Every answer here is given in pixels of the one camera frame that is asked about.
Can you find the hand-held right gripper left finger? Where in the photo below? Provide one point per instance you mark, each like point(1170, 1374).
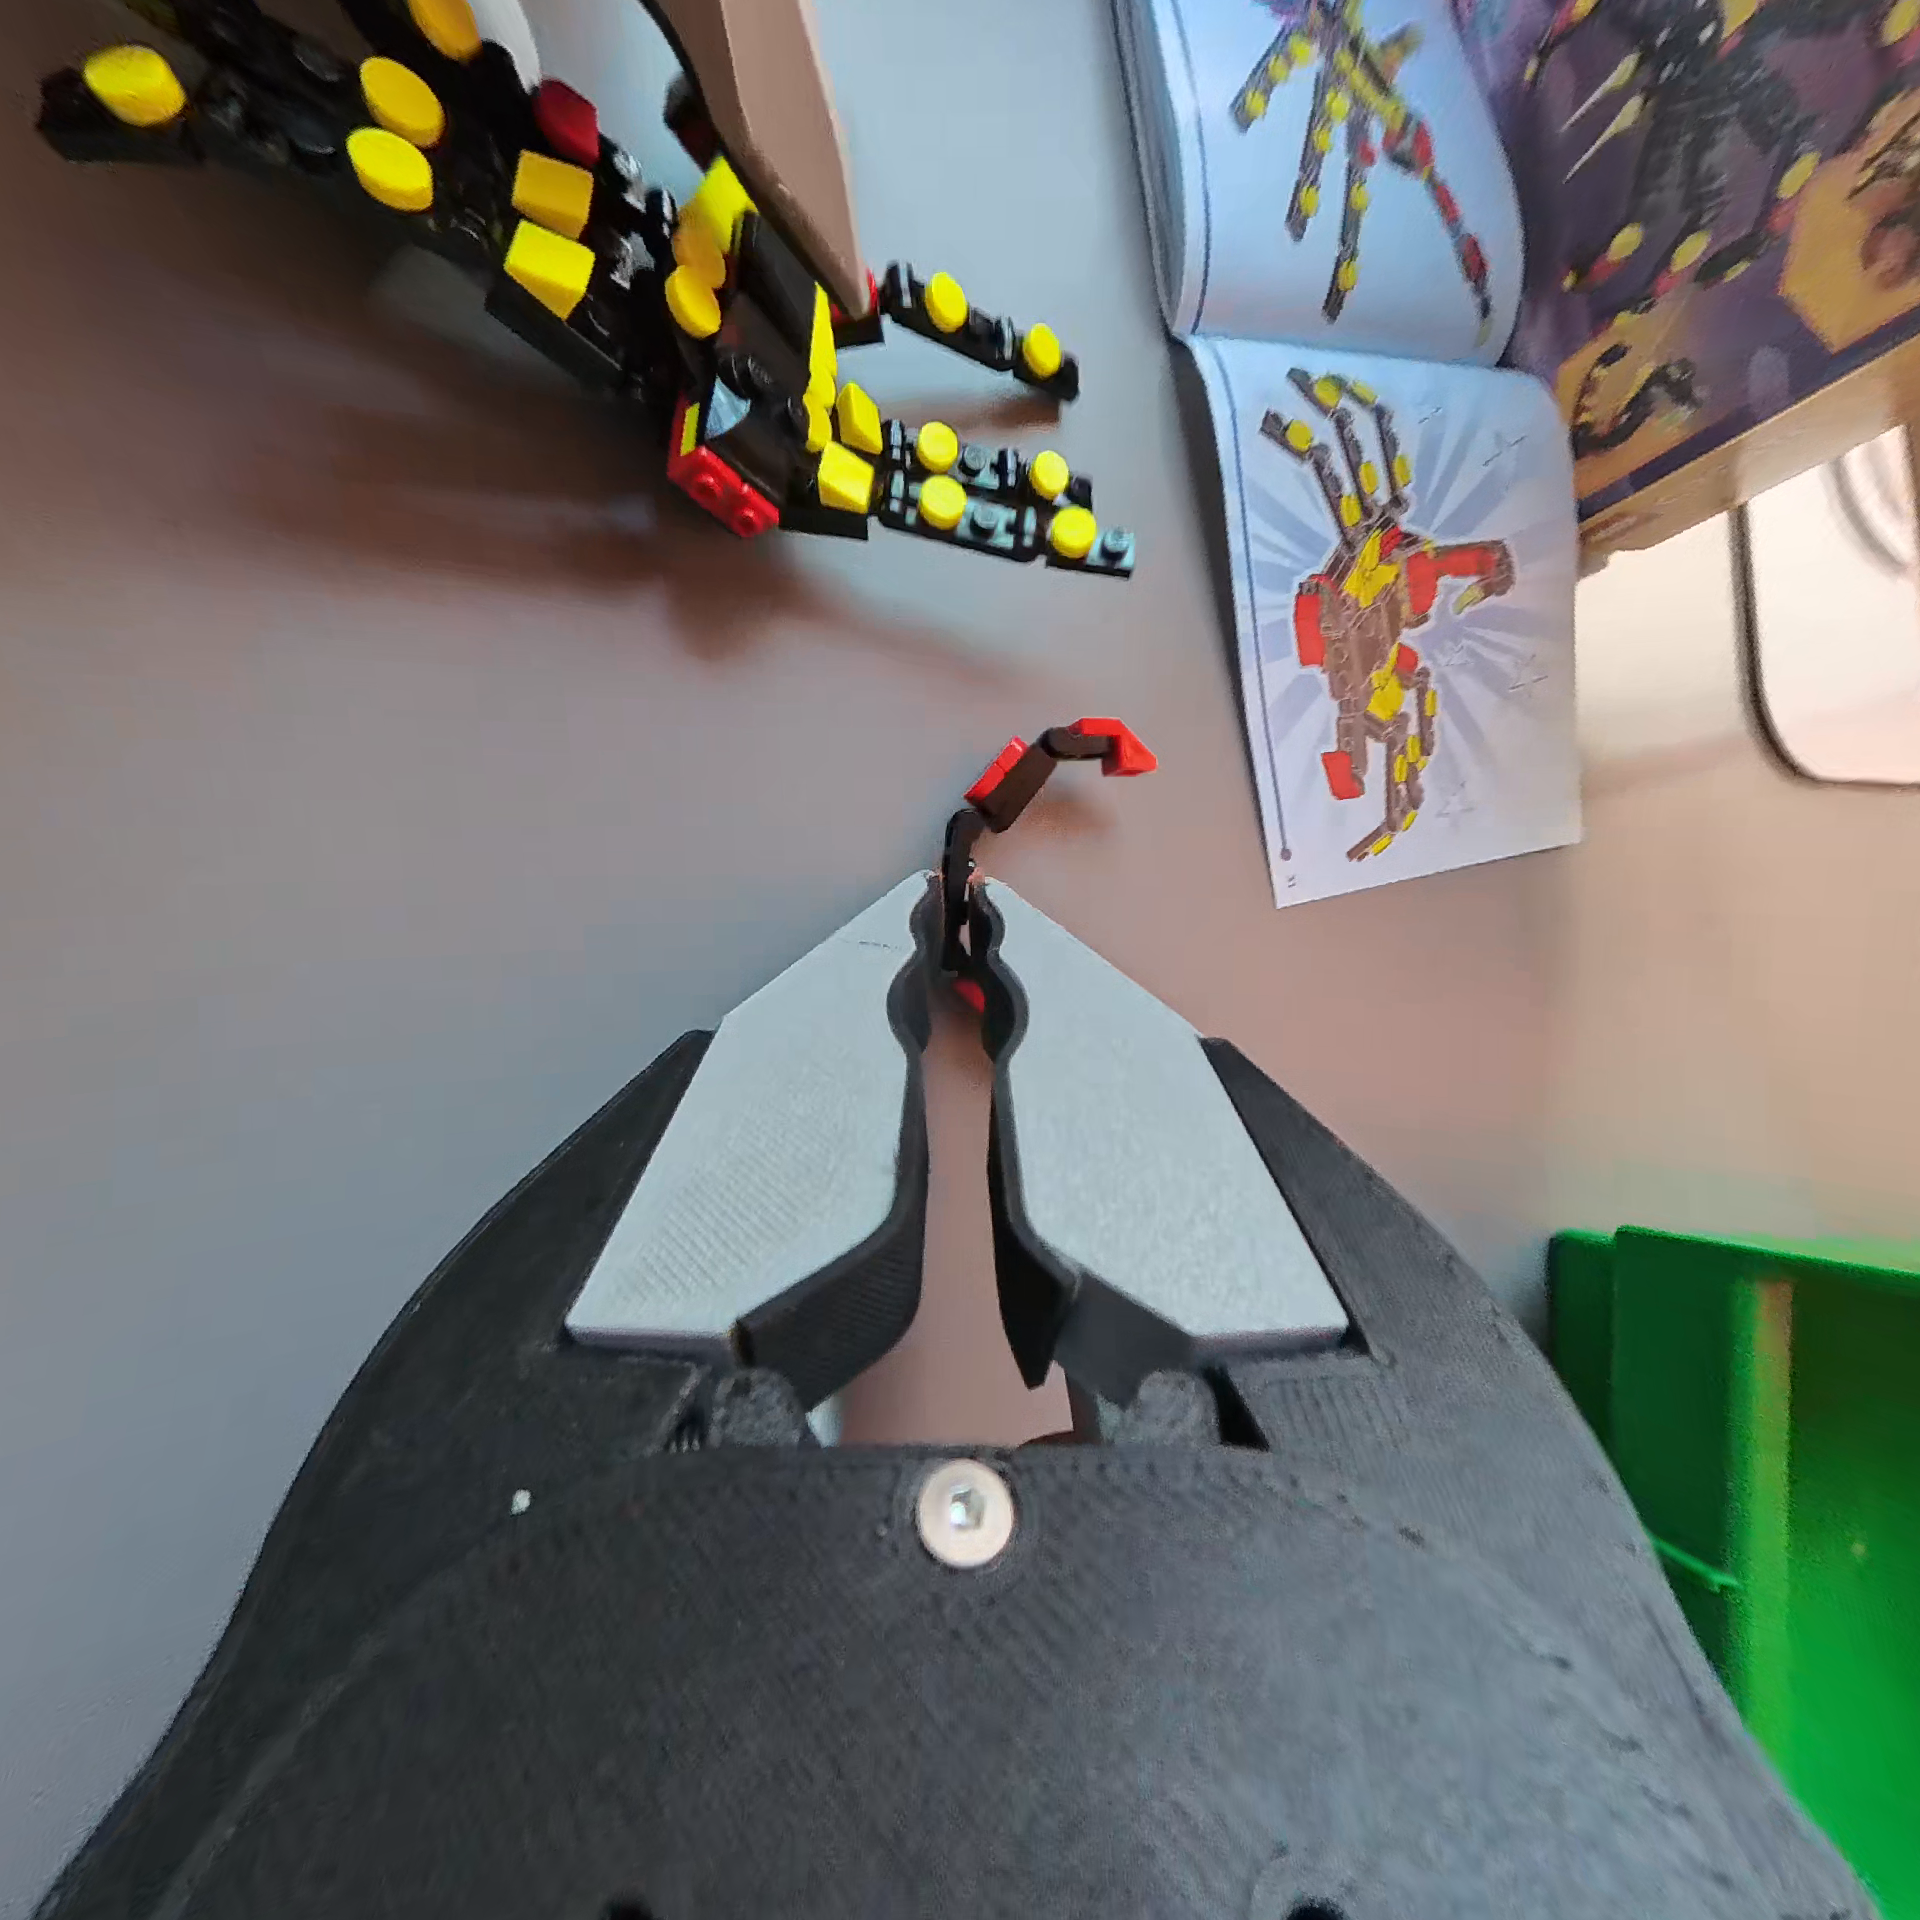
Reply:
point(752, 1186)

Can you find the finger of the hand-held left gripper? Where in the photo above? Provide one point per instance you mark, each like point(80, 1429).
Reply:
point(774, 137)

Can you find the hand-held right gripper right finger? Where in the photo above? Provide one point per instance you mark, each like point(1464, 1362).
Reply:
point(1156, 1186)

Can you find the black and yellow lego spider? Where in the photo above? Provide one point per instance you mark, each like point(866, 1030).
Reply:
point(586, 254)

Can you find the red and black lego leg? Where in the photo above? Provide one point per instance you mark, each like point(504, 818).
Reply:
point(1001, 779)

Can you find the lego instruction booklet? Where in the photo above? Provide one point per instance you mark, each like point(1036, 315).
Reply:
point(1378, 631)

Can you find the purple lego box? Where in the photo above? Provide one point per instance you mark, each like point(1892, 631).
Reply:
point(1728, 208)

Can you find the green plastic bin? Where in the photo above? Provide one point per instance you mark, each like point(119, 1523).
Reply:
point(1797, 1502)

